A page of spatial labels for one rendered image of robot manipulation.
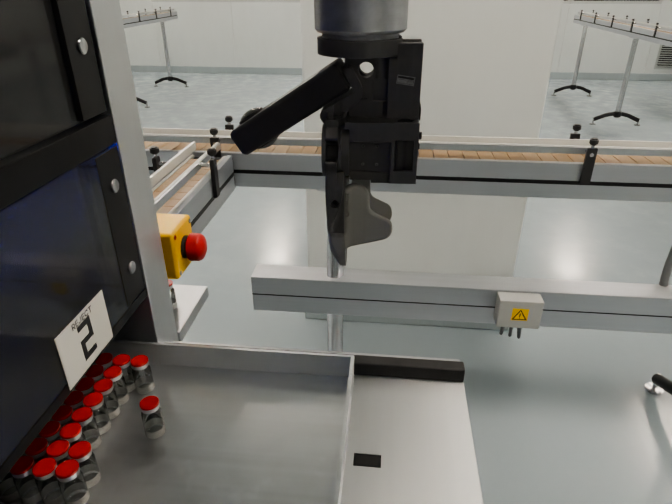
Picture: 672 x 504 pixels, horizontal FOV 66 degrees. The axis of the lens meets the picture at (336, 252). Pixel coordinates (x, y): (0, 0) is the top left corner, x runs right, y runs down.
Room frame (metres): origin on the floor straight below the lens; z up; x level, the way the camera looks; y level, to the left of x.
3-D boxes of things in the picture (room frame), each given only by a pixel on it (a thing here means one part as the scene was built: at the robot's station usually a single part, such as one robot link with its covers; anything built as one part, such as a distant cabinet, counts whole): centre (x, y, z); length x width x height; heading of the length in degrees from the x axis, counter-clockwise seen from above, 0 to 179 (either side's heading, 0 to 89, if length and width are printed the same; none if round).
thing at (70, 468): (0.34, 0.25, 0.90); 0.02 x 0.02 x 0.05
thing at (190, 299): (0.69, 0.29, 0.87); 0.14 x 0.13 x 0.02; 84
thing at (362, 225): (0.44, -0.02, 1.13); 0.06 x 0.03 x 0.09; 85
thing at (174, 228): (0.67, 0.25, 1.00); 0.08 x 0.07 x 0.07; 84
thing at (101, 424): (0.42, 0.27, 0.90); 0.18 x 0.02 x 0.05; 174
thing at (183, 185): (0.97, 0.36, 0.92); 0.69 x 0.15 x 0.16; 174
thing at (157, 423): (0.43, 0.20, 0.90); 0.02 x 0.02 x 0.04
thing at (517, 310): (1.24, -0.52, 0.50); 0.12 x 0.05 x 0.09; 84
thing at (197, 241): (0.67, 0.21, 0.99); 0.04 x 0.04 x 0.04; 84
